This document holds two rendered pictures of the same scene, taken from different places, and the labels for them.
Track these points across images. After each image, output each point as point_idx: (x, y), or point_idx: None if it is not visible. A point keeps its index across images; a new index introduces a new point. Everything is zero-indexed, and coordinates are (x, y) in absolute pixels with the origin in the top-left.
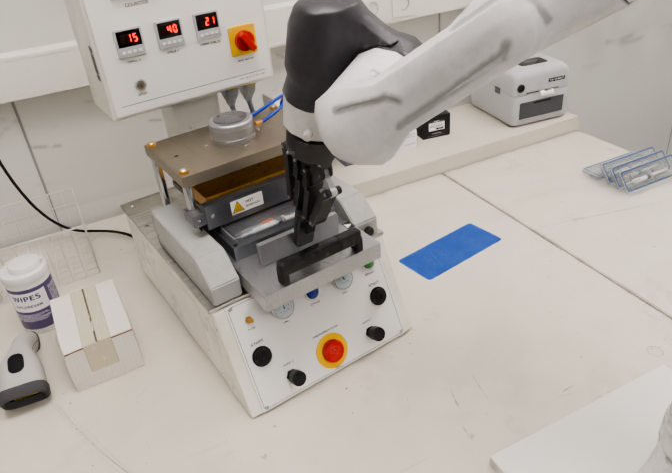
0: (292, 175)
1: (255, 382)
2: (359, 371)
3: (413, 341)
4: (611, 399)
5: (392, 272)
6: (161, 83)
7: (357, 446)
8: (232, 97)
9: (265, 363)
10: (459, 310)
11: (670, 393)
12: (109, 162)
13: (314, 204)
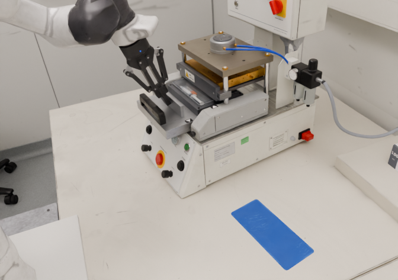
0: (159, 65)
1: (144, 135)
2: (156, 177)
3: (171, 199)
4: (82, 278)
5: (192, 166)
6: (243, 7)
7: (111, 175)
8: (282, 39)
9: (146, 131)
10: (193, 225)
11: None
12: (325, 54)
13: (147, 81)
